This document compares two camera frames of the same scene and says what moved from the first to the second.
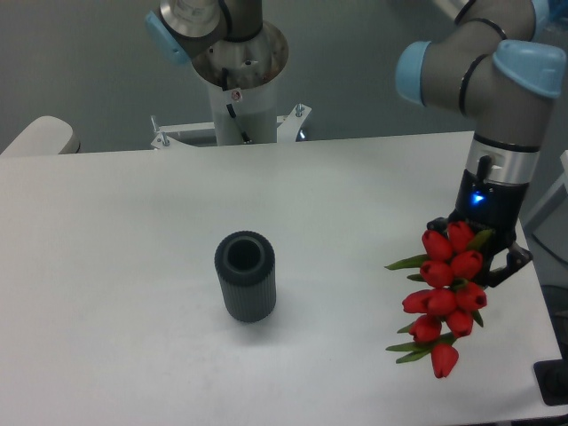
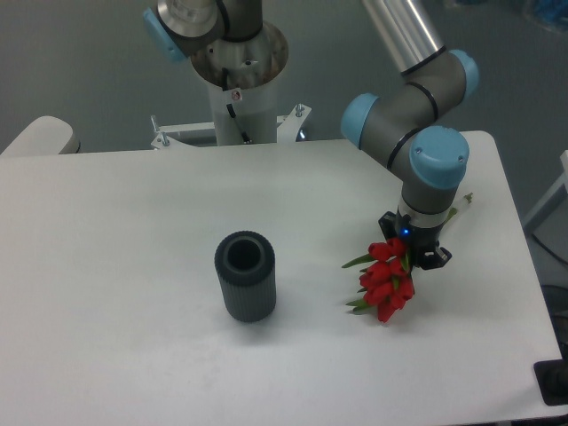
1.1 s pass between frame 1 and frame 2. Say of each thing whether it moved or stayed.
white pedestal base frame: stayed
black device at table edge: stayed
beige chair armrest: stayed
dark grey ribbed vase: stayed
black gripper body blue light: moved
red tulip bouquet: moved
